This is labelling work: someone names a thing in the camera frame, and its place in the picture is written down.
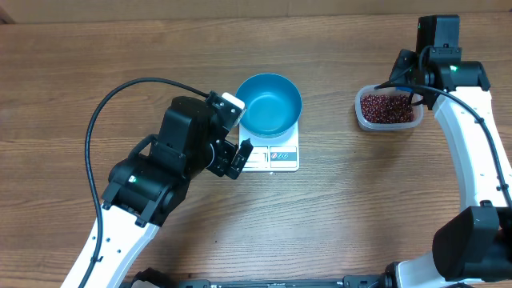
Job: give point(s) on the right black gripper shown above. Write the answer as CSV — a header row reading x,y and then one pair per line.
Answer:
x,y
403,60

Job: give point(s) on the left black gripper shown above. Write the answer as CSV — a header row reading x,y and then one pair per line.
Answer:
x,y
221,164

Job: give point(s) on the red beans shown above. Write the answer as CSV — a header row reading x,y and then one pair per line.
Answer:
x,y
385,109

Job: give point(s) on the blue plastic measuring scoop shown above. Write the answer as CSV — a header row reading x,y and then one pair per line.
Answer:
x,y
403,89

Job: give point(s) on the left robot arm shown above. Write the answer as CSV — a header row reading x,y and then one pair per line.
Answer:
x,y
153,180

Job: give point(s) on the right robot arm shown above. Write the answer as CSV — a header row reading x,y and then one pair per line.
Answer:
x,y
475,246

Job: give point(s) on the white digital kitchen scale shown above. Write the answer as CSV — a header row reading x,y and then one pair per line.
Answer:
x,y
272,155

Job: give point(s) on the teal blue bowl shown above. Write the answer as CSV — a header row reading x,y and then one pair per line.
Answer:
x,y
273,104

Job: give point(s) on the clear plastic food container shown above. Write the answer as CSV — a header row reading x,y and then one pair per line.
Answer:
x,y
373,127

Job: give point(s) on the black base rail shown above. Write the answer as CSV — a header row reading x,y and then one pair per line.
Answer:
x,y
152,278

